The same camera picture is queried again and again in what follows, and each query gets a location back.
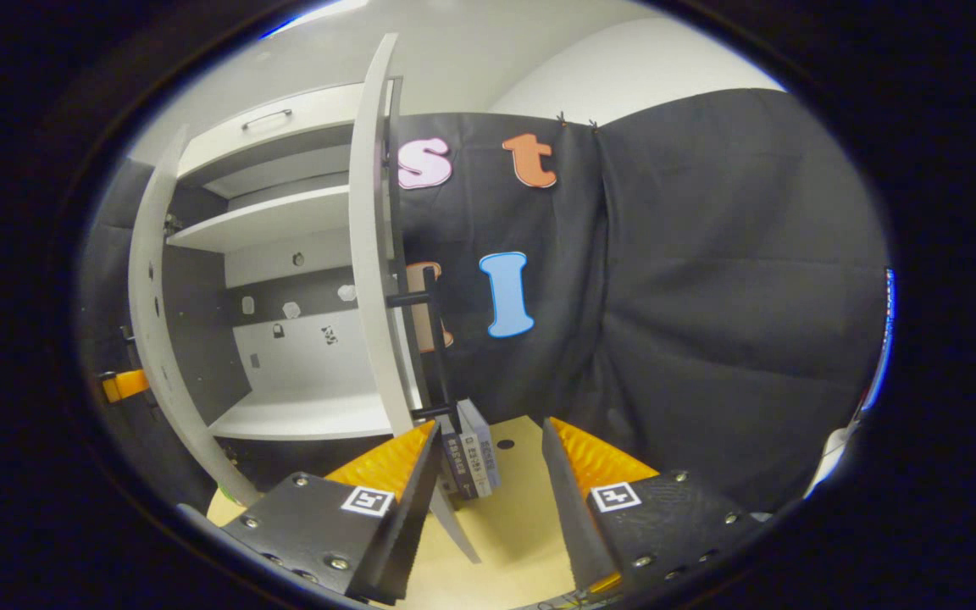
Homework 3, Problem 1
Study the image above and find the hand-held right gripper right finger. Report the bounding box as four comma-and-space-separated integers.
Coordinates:
541, 415, 767, 596

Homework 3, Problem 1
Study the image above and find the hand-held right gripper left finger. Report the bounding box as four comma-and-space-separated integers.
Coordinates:
219, 419, 444, 607

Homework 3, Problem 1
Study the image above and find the cabinet door with camera sticker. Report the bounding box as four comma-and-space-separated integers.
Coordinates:
128, 125, 262, 507

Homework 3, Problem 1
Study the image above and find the white double-door shoe cabinet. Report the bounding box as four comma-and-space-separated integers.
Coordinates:
149, 82, 423, 469

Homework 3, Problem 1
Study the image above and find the cabinet door with headphone sticker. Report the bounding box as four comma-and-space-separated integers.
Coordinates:
348, 32, 483, 565

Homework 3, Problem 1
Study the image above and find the white cabinet shelf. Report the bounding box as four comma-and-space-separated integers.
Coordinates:
168, 185, 353, 253

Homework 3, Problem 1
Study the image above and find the white cabinet drawer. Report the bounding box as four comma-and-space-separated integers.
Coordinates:
176, 82, 391, 189

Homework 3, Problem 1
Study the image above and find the grey book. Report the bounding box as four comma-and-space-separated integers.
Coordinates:
457, 398, 503, 496

